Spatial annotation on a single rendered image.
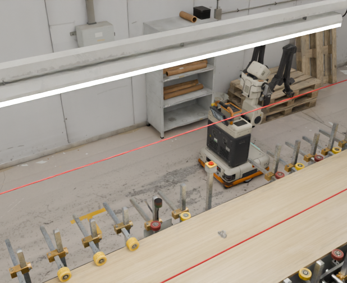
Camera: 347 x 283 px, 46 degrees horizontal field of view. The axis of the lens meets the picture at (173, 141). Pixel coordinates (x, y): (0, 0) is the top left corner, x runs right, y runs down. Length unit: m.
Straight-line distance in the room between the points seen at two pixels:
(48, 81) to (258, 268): 1.86
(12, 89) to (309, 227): 2.35
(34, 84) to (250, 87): 3.17
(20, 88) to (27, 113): 3.49
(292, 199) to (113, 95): 3.06
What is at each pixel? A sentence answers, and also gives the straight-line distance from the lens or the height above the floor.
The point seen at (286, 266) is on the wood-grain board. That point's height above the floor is 0.90.
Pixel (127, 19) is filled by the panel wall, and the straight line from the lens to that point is 5.40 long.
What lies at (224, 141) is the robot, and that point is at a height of 0.55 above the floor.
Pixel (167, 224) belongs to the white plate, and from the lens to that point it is 3.38.
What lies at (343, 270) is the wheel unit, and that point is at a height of 0.87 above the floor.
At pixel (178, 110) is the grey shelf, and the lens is 6.24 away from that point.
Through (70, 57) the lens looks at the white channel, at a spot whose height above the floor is 2.45.
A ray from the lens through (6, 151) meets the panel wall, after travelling 5.52.
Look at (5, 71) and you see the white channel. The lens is 1.84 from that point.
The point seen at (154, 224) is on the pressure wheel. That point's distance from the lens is 3.16.
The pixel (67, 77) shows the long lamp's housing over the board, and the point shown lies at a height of 2.37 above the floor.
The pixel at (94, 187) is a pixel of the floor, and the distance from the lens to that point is 5.00.
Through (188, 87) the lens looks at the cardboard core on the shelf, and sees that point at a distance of 5.89.
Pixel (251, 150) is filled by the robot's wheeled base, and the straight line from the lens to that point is 5.15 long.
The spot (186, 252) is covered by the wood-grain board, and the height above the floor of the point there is 0.90.
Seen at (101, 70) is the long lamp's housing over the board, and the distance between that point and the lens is 1.95.
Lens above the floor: 3.12
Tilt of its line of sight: 33 degrees down
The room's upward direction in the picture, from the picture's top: straight up
